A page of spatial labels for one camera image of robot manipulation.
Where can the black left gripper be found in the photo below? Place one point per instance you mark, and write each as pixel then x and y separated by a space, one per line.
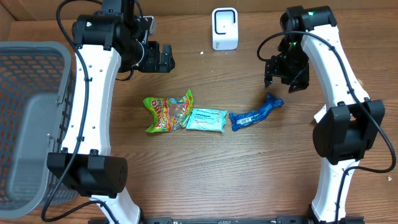
pixel 153 63

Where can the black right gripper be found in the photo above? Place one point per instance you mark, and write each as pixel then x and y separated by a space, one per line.
pixel 272 67

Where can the colourful gummy candy bag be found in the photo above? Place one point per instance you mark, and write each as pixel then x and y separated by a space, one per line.
pixel 169 114

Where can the blue snack wrapper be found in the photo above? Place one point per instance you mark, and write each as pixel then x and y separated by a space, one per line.
pixel 243 120

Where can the teal wet wipes pack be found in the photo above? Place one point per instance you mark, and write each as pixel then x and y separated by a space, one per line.
pixel 207 120

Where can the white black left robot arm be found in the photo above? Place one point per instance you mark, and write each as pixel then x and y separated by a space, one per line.
pixel 111 41

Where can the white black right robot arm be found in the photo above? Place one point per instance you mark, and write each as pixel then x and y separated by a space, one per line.
pixel 347 125

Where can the white barcode scanner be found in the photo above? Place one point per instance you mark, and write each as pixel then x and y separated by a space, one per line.
pixel 224 27

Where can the grey plastic mesh basket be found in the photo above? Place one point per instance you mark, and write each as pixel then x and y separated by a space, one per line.
pixel 37 88

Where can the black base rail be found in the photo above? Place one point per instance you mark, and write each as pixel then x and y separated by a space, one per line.
pixel 277 220

